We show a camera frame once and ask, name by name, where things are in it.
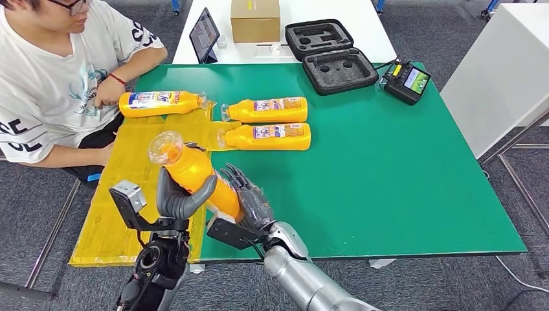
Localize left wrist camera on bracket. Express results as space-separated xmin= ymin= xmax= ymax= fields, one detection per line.
xmin=108 ymin=180 xmax=190 ymax=233

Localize person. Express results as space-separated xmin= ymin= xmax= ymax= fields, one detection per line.
xmin=0 ymin=0 xmax=168 ymax=183

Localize metal chair frame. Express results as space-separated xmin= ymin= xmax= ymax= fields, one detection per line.
xmin=0 ymin=154 xmax=82 ymax=301

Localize black glasses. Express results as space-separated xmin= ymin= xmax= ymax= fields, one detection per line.
xmin=47 ymin=0 xmax=93 ymax=17

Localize white cabinet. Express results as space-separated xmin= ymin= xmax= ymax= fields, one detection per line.
xmin=440 ymin=3 xmax=549 ymax=159

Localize brown cardboard box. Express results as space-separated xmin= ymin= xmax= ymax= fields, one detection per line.
xmin=230 ymin=0 xmax=282 ymax=43

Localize black tablet on stand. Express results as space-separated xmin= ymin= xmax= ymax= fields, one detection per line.
xmin=189 ymin=7 xmax=221 ymax=64

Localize black remote controller with screen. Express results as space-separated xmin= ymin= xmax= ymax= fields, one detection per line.
xmin=383 ymin=60 xmax=432 ymax=106

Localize black foam-lined case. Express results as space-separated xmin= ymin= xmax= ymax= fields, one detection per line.
xmin=285 ymin=18 xmax=380 ymax=96

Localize metal table frame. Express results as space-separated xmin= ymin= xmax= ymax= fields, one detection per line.
xmin=480 ymin=111 xmax=549 ymax=237

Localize person's left hand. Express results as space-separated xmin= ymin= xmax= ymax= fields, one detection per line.
xmin=93 ymin=76 xmax=126 ymax=109

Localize orange detergent bottle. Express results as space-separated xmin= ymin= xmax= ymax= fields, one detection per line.
xmin=221 ymin=97 xmax=309 ymax=124
xmin=148 ymin=130 xmax=243 ymax=222
xmin=118 ymin=90 xmax=209 ymax=119
xmin=216 ymin=123 xmax=312 ymax=152

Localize white floor cable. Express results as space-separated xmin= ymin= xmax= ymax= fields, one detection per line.
xmin=495 ymin=256 xmax=549 ymax=295

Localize flat yellow plastic bag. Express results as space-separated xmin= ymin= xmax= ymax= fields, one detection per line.
xmin=205 ymin=121 xmax=242 ymax=152

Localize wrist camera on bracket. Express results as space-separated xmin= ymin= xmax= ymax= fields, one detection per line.
xmin=207 ymin=216 xmax=267 ymax=251
xmin=108 ymin=180 xmax=190 ymax=233

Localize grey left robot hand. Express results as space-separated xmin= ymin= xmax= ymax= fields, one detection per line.
xmin=155 ymin=166 xmax=219 ymax=220

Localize flat white package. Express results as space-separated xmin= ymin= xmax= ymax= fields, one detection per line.
xmin=254 ymin=43 xmax=295 ymax=59

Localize stack of yellow plastic sheets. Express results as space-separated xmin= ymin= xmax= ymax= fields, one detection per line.
xmin=68 ymin=113 xmax=212 ymax=268

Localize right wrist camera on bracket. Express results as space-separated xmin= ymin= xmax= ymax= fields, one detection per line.
xmin=207 ymin=216 xmax=267 ymax=251

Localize person's right hand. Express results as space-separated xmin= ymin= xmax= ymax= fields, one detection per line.
xmin=89 ymin=143 xmax=115 ymax=167

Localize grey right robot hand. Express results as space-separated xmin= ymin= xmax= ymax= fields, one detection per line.
xmin=221 ymin=163 xmax=275 ymax=231

